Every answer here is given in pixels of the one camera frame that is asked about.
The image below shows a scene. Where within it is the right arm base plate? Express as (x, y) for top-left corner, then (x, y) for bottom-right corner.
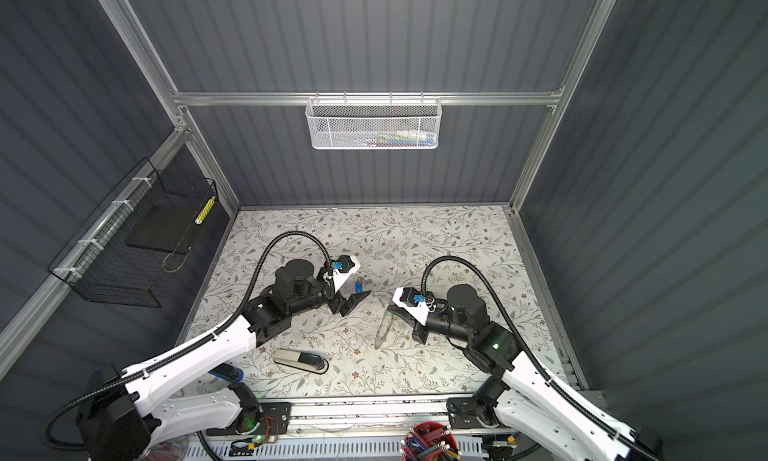
(446, 396), (509, 431)

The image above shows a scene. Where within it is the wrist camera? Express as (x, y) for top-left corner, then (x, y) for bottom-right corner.
(392, 287), (432, 326)
(327, 255), (361, 293)

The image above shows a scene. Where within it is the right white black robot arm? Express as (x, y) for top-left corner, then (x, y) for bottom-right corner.
(388, 284), (662, 460)

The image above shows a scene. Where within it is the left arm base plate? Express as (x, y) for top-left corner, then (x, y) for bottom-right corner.
(205, 402), (292, 437)

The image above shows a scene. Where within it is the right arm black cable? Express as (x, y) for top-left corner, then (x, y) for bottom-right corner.
(419, 255), (664, 461)

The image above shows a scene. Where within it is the yellow marker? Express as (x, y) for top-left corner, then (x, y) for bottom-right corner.
(194, 195), (216, 225)

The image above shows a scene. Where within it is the white wire mesh basket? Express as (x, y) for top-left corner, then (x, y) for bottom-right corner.
(305, 100), (443, 150)

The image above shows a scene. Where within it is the red pencil cup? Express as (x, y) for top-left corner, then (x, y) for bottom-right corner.
(400, 421), (462, 461)

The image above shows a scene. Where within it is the black foam pad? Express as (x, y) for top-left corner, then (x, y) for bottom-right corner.
(126, 206), (202, 254)

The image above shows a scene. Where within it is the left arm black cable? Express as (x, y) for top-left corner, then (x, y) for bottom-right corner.
(41, 229), (337, 451)

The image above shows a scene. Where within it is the black wire basket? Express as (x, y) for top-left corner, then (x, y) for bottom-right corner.
(48, 162), (218, 308)

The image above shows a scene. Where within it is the grey black stapler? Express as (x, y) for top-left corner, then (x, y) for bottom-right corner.
(272, 349), (329, 375)

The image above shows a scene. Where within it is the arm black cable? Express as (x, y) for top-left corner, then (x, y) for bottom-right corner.
(419, 255), (664, 461)
(41, 229), (337, 451)

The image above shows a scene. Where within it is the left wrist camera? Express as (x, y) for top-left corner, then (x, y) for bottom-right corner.
(327, 255), (361, 293)

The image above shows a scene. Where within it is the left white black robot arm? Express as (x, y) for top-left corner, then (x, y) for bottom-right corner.
(75, 255), (363, 460)

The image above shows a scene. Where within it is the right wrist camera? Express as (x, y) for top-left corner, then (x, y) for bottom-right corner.
(392, 287), (432, 326)

